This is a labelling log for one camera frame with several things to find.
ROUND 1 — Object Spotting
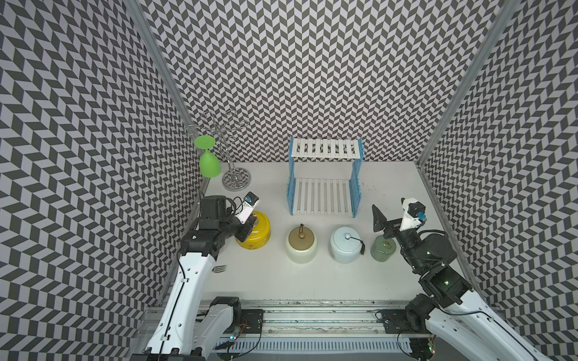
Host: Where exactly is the aluminium corner post right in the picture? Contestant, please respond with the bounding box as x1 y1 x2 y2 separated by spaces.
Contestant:
416 0 522 168

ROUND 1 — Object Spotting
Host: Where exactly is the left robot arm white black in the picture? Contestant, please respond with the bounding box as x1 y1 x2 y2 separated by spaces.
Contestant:
130 192 260 360

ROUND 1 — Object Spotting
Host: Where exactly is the silver metal fork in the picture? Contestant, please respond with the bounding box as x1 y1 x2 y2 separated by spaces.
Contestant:
212 265 227 274

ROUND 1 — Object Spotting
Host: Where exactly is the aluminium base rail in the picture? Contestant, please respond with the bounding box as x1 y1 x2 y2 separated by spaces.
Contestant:
130 299 520 361

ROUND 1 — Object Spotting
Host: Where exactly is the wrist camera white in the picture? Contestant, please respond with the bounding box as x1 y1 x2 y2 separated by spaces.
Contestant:
236 192 260 224
400 198 427 232

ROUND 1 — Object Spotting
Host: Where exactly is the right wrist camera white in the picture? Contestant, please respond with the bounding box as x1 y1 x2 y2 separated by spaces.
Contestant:
400 198 427 232

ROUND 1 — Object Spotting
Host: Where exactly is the green small tea canister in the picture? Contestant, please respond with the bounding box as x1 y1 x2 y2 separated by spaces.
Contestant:
370 236 397 263

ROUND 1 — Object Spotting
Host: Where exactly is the aluminium corner post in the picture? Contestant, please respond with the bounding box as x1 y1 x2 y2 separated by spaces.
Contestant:
416 0 522 168
123 0 213 181

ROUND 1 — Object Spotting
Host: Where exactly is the cream tea canister tan lid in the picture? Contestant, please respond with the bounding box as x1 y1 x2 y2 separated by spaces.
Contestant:
285 224 318 264

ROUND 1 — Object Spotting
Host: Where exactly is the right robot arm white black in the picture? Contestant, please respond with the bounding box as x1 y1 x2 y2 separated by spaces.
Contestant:
372 199 548 360

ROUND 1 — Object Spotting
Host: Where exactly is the yellow ceramic tea canister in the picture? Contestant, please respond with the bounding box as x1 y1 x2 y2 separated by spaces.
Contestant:
236 211 271 250

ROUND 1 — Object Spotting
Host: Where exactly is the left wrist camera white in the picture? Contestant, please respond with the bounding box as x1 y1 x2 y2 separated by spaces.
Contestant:
236 192 260 224

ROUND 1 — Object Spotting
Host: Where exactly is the chrome wire glass stand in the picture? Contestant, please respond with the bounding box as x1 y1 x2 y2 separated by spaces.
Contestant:
193 111 251 192

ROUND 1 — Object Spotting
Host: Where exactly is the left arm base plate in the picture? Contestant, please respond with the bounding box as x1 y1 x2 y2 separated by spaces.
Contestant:
233 308 265 335

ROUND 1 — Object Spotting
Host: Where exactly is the green plastic wine glass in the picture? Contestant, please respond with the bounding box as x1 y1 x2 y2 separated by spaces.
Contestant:
194 135 221 178

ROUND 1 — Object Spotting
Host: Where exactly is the blue white slatted shelf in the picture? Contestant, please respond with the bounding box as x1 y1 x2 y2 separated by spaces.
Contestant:
286 136 364 218

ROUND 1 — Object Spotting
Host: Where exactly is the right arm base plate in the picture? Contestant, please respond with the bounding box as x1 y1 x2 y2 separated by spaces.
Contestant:
376 309 410 335

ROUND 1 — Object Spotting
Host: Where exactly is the aluminium corner post left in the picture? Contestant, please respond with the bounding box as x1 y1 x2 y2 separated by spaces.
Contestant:
123 0 213 181

